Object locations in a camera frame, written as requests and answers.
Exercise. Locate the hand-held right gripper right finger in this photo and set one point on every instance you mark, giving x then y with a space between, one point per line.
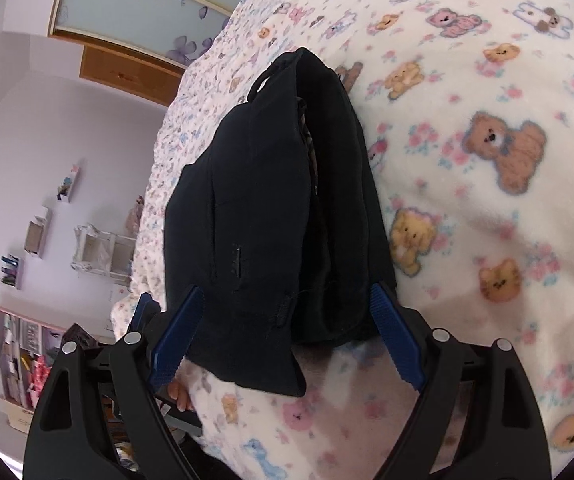
397 340

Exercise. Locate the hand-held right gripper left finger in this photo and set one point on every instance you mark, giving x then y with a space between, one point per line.
174 340

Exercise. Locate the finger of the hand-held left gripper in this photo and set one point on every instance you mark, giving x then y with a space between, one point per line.
144 312

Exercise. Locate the black pants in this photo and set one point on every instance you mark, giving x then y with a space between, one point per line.
257 210

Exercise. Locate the person's left hand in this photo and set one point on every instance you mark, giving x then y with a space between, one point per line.
182 396

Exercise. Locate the white rack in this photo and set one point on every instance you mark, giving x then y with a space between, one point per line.
99 252

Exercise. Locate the small plush toys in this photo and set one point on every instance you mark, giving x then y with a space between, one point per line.
134 212

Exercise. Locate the cluttered bookshelf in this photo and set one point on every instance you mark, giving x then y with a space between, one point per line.
22 355

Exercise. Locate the bear printed blanket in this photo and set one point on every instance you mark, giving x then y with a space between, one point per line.
492 210

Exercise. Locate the wooden door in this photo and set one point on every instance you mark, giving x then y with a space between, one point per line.
127 77

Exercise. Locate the wardrobe with floral glass doors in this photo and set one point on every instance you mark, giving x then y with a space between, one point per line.
132 5

